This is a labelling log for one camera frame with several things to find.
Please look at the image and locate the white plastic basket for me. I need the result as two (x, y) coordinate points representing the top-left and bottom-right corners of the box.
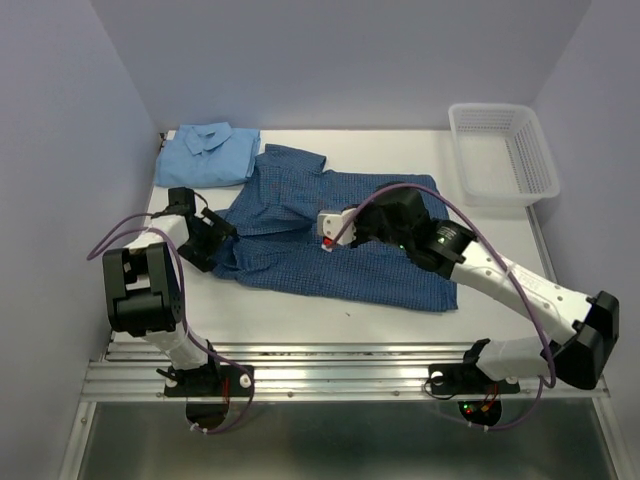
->
(448, 103), (560, 208)

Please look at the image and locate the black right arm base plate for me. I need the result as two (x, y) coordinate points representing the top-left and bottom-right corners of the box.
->
(425, 363), (521, 397)

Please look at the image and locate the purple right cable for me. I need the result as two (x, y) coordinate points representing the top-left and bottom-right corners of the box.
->
(334, 182), (557, 434)

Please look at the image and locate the light blue folded shirt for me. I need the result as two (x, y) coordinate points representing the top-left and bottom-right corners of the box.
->
(154, 122), (261, 189)

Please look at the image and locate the aluminium front rail frame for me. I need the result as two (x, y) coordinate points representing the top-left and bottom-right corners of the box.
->
(54, 341), (626, 480)

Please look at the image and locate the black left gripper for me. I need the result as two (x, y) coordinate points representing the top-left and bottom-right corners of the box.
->
(176, 208), (236, 272)

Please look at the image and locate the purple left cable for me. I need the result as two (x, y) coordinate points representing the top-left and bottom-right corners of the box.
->
(85, 211), (257, 436)

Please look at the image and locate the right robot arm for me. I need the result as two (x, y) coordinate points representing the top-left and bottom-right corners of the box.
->
(336, 183), (619, 393)

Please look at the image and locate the blue plaid long sleeve shirt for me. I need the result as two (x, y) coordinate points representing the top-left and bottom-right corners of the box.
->
(211, 143), (460, 315)

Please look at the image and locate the purple cable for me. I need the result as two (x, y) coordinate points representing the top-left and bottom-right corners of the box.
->
(334, 182), (557, 434)
(85, 211), (257, 436)

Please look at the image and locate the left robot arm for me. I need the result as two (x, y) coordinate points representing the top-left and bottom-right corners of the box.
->
(97, 187), (236, 397)

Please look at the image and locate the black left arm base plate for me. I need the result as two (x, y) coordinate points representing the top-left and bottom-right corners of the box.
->
(156, 365), (254, 398)

